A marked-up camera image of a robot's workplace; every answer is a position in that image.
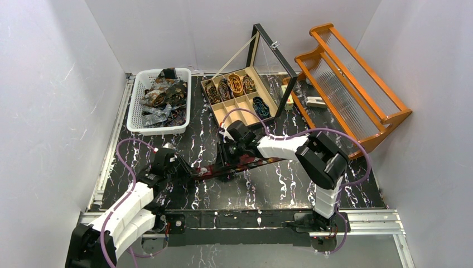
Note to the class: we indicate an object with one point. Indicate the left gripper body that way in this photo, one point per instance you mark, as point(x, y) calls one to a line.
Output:
point(186, 168)

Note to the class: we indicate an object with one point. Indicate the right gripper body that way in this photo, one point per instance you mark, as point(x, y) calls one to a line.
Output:
point(225, 156)

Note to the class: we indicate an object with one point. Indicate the red patterned tie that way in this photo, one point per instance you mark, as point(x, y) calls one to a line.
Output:
point(218, 171)

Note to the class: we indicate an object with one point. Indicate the blue green tie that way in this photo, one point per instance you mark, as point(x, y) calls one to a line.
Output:
point(261, 108)

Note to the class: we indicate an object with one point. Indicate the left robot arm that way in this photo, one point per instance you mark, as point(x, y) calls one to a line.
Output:
point(101, 242)

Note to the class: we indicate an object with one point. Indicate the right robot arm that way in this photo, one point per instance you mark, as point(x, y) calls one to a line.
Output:
point(324, 163)

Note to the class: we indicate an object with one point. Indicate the pile of patterned ties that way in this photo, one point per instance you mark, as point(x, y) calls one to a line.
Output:
point(164, 104)

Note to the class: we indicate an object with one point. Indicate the wooden tie storage box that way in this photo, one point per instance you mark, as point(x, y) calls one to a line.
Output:
point(237, 108)

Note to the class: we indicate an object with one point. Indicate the rolled purple patterned tie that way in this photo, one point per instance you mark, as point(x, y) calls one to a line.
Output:
point(224, 90)

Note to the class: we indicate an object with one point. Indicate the rolled dark striped tie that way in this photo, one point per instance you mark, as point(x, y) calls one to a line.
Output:
point(212, 92)

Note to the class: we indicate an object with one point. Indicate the rolled brown patterned tie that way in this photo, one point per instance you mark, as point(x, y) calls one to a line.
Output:
point(248, 84)

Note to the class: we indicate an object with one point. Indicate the rolled orange tie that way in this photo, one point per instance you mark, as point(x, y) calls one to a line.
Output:
point(236, 85)

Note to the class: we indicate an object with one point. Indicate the small cream box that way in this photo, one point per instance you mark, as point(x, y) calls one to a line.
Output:
point(289, 101)

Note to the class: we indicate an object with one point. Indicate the white plastic basket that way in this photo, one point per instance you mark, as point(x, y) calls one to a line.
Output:
point(143, 81)

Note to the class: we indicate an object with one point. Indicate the glass box lid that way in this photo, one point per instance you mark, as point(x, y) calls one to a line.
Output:
point(270, 70)

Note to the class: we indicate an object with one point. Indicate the white stapler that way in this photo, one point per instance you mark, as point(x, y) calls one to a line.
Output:
point(315, 102)

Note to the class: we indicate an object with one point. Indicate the orange wooden rack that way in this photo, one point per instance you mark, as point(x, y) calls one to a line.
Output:
point(360, 101)

